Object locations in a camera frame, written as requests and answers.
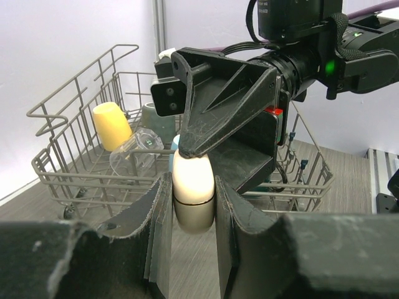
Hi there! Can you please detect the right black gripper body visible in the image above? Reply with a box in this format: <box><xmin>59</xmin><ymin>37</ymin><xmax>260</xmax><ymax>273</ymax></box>
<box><xmin>255</xmin><ymin>1</ymin><xmax>398</xmax><ymax>102</ymax></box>

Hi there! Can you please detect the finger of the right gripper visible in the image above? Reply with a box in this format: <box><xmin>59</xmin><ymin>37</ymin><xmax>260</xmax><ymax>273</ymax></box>
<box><xmin>171</xmin><ymin>47</ymin><xmax>277</xmax><ymax>158</ymax></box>
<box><xmin>208</xmin><ymin>112</ymin><xmax>277</xmax><ymax>193</ymax></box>

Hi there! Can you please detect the yellow cup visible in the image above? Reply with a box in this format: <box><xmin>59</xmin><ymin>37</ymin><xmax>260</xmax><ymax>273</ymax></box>
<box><xmin>92</xmin><ymin>102</ymin><xmax>133</xmax><ymax>152</ymax></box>

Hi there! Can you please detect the light blue mug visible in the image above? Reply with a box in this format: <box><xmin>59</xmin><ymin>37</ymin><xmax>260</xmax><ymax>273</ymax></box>
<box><xmin>168</xmin><ymin>134</ymin><xmax>182</xmax><ymax>173</ymax></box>

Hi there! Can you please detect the clear glass cup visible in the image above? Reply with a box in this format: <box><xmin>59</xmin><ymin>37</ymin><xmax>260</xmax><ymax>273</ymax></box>
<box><xmin>109</xmin><ymin>127</ymin><xmax>164</xmax><ymax>177</ymax></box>

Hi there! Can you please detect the dark grey-green mug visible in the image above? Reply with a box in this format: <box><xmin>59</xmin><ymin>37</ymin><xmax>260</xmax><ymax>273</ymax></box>
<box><xmin>141</xmin><ymin>102</ymin><xmax>178</xmax><ymax>143</ymax></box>

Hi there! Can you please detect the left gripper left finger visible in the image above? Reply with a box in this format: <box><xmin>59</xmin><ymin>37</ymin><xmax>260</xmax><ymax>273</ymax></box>
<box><xmin>1</xmin><ymin>173</ymin><xmax>173</xmax><ymax>298</ymax></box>

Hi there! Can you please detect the beige earbud charging case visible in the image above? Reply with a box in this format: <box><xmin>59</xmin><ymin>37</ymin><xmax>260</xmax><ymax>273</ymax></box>
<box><xmin>172</xmin><ymin>151</ymin><xmax>215</xmax><ymax>234</ymax></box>

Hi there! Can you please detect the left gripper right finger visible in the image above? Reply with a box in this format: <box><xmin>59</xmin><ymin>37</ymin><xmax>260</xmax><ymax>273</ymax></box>
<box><xmin>215</xmin><ymin>178</ymin><xmax>398</xmax><ymax>298</ymax></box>

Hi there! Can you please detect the grey wire dish rack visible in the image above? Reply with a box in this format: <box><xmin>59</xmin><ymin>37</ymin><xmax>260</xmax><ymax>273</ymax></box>
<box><xmin>27</xmin><ymin>44</ymin><xmax>334</xmax><ymax>219</ymax></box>

